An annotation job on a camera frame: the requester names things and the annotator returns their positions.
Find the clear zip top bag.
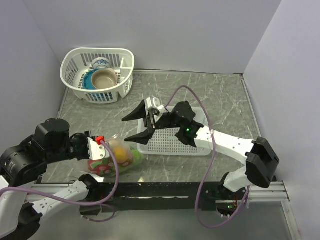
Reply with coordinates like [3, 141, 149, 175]
[87, 135, 147, 177]

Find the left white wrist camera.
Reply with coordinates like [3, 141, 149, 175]
[87, 137, 110, 161]

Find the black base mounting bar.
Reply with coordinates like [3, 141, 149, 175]
[106, 181, 246, 213]

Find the white slotted dish basket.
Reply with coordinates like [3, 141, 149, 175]
[59, 47, 135, 104]

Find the purple cable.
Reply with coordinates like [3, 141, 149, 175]
[166, 85, 251, 229]
[0, 140, 120, 223]

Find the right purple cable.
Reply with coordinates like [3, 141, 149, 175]
[166, 85, 251, 229]

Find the white perforated tray basket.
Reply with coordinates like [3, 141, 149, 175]
[137, 107, 212, 157]

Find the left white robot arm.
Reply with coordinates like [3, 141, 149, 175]
[0, 118, 111, 240]

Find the blue white porcelain bowl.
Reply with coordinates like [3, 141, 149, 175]
[91, 57, 111, 70]

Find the red fake dragon fruit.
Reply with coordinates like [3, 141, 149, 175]
[87, 158, 115, 177]

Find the blue plate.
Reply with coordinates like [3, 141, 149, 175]
[82, 70, 96, 90]

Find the orange fake fruit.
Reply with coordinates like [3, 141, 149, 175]
[113, 147, 130, 164]

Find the green fake apple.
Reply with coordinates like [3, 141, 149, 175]
[131, 148, 144, 165]

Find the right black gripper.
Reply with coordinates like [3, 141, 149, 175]
[122, 99, 183, 146]

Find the white fake radish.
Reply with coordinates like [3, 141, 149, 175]
[108, 139, 123, 151]

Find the beige bowl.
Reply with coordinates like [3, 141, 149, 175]
[91, 68, 118, 90]

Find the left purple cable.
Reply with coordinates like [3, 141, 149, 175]
[0, 140, 120, 223]

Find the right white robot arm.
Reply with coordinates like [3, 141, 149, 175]
[122, 97, 280, 200]

